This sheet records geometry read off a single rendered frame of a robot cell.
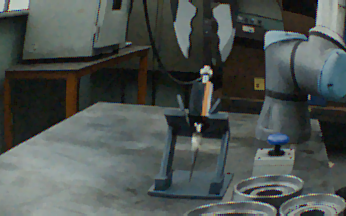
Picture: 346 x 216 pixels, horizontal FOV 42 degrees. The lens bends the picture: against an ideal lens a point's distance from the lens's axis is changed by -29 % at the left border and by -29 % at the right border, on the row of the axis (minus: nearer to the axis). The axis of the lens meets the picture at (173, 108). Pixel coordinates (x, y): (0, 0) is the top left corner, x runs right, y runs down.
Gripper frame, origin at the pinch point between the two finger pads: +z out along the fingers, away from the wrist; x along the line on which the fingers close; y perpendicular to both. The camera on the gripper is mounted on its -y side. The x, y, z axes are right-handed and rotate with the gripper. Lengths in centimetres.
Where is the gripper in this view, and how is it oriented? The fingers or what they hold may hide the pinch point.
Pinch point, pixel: (204, 50)
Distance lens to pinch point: 79.9
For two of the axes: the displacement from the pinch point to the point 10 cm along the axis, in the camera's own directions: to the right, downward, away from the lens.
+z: -0.5, 9.8, 1.7
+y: 2.0, -1.6, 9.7
